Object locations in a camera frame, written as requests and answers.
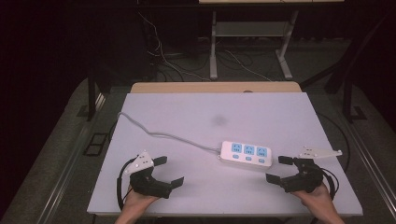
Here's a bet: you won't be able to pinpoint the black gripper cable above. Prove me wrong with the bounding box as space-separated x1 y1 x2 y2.
116 158 138 211
320 167 341 201

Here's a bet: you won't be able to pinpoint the wooden table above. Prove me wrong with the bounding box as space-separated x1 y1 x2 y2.
130 81 303 94

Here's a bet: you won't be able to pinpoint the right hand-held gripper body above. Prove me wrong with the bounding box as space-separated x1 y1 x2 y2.
279 147 343 194

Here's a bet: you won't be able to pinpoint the person's right hand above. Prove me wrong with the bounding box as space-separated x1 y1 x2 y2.
291 183 336 217

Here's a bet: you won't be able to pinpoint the black rectangular floor frame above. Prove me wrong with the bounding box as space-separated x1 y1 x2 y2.
83 133 109 157

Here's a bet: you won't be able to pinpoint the thin black floor cable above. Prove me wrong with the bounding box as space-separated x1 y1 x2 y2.
317 112 352 174

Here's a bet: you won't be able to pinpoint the white power strip blue sockets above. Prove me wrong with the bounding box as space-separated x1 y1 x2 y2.
217 140 273 171

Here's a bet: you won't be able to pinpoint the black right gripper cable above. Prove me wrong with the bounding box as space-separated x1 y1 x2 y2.
320 167 341 201

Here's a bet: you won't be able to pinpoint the black metal stand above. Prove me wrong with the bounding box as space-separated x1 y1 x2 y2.
86 60 108 122
341 73 369 124

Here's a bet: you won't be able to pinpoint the grey power strip cable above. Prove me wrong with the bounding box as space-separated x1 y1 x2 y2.
117 111 222 154

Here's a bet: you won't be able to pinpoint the metal floor rail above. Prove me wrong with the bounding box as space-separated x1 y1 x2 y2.
36 92 107 224
345 120 396 213

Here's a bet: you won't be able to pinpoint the white board table cover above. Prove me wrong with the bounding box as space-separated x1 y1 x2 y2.
87 91 364 217

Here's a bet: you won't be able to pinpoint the person's left hand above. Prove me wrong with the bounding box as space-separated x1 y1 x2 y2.
122 185 160 217

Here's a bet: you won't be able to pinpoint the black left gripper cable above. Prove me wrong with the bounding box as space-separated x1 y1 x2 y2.
116 158 138 211

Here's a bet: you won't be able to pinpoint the white floor cable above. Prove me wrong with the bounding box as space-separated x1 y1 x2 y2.
223 49 273 82
137 11 213 82

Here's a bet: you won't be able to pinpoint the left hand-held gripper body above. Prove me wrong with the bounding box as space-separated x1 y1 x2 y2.
124 150 173 200

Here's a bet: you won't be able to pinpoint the grey metal desk frame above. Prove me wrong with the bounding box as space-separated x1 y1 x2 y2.
209 9 300 81

